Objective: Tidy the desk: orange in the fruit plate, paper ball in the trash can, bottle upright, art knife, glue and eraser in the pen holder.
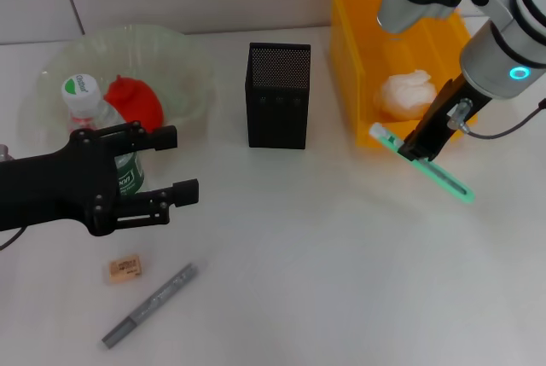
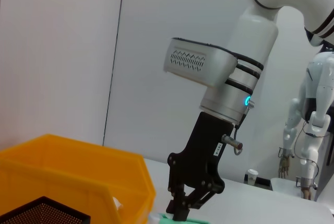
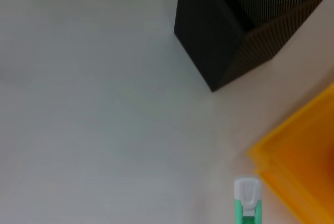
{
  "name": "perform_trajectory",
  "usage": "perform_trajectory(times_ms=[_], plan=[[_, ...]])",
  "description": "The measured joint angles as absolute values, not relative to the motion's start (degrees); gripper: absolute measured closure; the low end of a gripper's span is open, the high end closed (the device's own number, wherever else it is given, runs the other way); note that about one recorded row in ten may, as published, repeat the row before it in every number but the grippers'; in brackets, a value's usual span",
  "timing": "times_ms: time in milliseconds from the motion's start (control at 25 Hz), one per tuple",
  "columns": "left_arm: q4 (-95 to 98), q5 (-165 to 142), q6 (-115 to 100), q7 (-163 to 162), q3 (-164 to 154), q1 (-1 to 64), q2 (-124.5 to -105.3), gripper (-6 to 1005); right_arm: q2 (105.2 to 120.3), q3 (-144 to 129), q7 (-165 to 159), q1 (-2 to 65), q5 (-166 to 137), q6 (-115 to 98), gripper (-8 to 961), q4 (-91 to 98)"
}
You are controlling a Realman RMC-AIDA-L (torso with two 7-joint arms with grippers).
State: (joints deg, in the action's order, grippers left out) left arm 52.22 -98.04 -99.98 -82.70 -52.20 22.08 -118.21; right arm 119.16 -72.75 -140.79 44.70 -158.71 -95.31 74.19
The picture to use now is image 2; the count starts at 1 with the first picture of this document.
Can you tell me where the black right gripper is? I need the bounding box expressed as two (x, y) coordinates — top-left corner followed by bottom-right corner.
(166, 111), (234, 221)

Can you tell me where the green utility knife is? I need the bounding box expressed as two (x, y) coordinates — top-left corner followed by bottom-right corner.
(148, 212), (210, 224)

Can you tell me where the black mesh pen holder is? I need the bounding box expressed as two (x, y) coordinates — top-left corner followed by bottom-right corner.
(0, 195), (91, 224)

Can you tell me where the white paper cup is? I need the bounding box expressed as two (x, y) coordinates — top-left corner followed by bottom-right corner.
(247, 169), (259, 185)

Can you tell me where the yellow plastic bin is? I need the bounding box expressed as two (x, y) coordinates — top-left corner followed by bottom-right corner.
(0, 134), (157, 224)

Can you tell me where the white humanoid robot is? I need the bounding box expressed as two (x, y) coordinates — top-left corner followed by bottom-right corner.
(278, 51), (334, 201)

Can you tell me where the grey right gripper cable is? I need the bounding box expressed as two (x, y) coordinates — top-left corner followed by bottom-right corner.
(221, 96), (256, 157)

